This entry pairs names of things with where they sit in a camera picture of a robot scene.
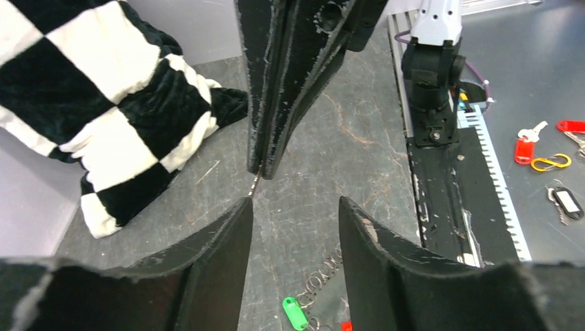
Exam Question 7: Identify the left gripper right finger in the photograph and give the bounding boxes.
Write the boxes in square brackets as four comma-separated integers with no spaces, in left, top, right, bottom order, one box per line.
[338,196,481,331]

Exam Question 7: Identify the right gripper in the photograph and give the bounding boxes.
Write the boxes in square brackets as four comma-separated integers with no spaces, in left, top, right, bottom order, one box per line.
[236,0,388,179]

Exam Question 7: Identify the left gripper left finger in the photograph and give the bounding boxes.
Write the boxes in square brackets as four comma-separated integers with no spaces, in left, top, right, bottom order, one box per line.
[128,198,254,330]

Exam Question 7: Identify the black key tag with key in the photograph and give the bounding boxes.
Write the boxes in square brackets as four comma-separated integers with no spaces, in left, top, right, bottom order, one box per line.
[248,166,262,199]

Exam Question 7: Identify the red key tag with keyring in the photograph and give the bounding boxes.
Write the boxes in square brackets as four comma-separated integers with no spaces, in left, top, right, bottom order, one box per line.
[295,245,350,330]

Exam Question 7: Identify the green key tag with key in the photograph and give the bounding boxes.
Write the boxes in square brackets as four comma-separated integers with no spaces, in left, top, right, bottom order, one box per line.
[281,297,321,331]

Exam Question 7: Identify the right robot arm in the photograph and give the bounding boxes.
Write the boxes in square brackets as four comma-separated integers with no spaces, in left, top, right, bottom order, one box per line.
[235,1,466,179]

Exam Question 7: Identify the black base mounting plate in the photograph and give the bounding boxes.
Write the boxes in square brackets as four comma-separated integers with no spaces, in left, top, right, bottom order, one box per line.
[407,128,519,268]

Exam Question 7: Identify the orange key tag with key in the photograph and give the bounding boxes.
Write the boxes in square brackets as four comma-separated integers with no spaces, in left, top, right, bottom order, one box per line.
[514,121,548,166]

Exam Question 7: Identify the black white checkered blanket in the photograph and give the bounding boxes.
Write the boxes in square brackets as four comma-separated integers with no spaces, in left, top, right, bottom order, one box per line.
[1,1,248,238]

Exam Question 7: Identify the yellow carabiner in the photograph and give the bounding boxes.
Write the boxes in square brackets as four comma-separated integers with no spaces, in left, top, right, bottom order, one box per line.
[530,153,573,172]

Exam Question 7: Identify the red key tag bottom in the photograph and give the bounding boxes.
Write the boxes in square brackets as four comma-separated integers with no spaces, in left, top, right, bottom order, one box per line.
[556,120,584,154]

